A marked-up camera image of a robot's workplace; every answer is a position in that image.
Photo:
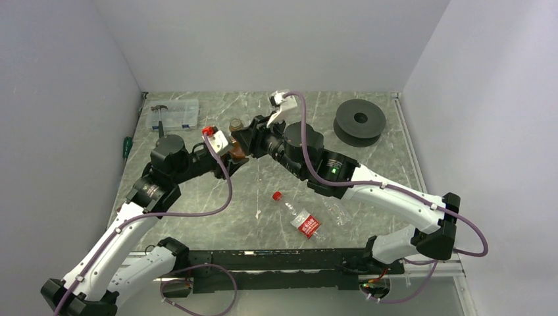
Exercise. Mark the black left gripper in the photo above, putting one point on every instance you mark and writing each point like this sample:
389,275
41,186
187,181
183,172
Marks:
234,164

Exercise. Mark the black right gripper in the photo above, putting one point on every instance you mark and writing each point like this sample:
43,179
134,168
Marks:
257,135

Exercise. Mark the gold red tea bottle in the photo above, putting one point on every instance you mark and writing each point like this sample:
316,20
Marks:
235,151

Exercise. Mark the ribbed coffee latte bottle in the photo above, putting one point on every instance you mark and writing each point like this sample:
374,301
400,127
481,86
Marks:
235,124

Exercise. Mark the clear bottle red label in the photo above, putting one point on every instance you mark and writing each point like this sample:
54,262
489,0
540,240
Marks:
300,218

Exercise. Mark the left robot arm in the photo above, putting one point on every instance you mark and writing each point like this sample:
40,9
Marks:
99,285

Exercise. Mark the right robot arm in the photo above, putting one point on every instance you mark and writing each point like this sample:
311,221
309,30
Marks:
300,150

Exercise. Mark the clear bottle white cap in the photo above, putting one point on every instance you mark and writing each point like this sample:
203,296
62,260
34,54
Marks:
337,210

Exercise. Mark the clear plastic organizer box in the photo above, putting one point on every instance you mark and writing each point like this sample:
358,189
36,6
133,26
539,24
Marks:
182,114

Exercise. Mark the claw hammer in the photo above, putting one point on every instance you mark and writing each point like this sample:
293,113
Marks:
158,109

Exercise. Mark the black spool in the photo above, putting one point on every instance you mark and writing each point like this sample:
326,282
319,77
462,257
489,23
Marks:
359,123

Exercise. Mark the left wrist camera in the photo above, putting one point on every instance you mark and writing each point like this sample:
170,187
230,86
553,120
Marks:
219,140

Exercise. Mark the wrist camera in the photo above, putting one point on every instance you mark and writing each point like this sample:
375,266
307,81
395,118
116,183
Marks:
282,104
219,140

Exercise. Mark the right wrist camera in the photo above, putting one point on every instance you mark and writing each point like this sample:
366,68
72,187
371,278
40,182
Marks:
282,104

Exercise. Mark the green handle screwdriver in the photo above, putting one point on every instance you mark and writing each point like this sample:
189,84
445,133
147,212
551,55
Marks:
126,148

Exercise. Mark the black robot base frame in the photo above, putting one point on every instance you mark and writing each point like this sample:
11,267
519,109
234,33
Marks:
339,268

